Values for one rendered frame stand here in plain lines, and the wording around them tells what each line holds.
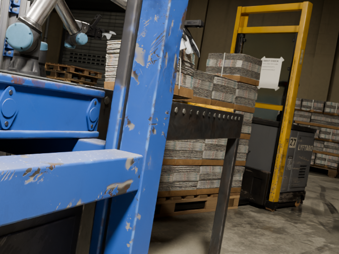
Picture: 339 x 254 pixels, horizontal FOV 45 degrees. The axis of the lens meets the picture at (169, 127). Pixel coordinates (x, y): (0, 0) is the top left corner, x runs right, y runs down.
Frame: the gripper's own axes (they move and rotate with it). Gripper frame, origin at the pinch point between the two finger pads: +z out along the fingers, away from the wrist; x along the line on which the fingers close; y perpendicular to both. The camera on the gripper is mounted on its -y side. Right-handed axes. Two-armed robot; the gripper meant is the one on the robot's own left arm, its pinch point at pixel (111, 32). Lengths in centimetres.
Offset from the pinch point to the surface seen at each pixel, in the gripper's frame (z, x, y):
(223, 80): 80, 42, 14
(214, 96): 72, 45, 27
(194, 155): 61, 52, 72
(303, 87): 630, -249, -6
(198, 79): 52, 45, 17
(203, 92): 59, 46, 26
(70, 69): 235, -554, 78
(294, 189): 197, 58, 98
